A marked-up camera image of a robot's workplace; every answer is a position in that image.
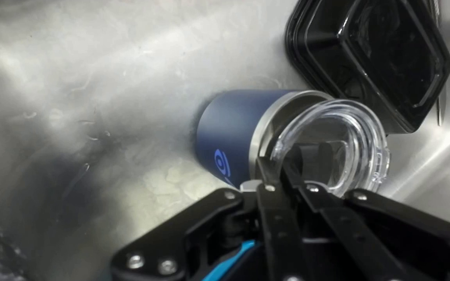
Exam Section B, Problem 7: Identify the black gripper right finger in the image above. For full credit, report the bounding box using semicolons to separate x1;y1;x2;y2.
280;157;450;281

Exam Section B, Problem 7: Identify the clear plastic tumbler lid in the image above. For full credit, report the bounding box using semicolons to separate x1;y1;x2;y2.
269;99;392;201

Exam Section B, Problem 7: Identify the black cup in sink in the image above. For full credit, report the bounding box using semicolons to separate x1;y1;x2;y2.
284;0;450;135

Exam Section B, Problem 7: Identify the stainless steel sink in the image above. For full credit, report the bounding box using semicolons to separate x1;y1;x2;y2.
0;0;450;281

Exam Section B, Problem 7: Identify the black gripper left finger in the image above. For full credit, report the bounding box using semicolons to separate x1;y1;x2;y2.
105;155;315;281

